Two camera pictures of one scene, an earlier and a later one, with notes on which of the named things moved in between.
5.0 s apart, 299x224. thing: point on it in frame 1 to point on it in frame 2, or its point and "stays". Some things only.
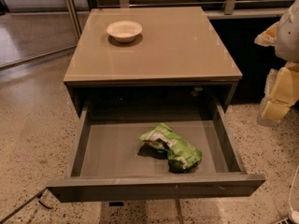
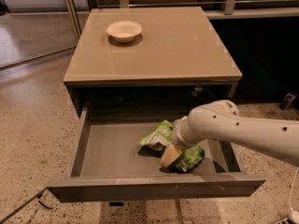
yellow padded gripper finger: [281, 91] to [182, 137]
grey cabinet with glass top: [150, 58] stays
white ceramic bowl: [124, 31] stays
